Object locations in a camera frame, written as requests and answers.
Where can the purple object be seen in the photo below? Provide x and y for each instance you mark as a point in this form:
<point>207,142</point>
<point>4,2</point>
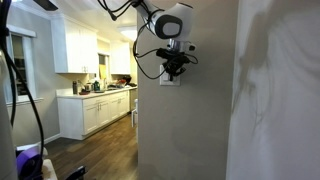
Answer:
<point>29,164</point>

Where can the white upper kitchen cabinets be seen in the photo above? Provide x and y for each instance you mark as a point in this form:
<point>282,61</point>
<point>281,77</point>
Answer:
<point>75,49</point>

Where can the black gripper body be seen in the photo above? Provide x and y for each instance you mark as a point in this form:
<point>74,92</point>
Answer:
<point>174,63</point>

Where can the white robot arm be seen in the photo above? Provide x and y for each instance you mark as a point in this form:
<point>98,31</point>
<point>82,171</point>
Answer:
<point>174,25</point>

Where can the kitchen window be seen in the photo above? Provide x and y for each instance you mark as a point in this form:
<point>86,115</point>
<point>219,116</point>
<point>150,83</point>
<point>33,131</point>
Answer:
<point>21,51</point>

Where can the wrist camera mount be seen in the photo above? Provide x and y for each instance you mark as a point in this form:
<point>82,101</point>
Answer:
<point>180,46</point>

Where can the white lower kitchen cabinets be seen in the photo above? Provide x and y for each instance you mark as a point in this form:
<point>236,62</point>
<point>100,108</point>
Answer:
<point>80,116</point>

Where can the white kitchen cabinets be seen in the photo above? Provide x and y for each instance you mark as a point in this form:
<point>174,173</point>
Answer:
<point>80,116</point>
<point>75,49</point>

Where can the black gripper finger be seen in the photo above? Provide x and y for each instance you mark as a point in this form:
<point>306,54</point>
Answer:
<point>171,78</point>

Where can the dark bottle on counter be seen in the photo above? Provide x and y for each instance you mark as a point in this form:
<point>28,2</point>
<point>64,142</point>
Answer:
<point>75,87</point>

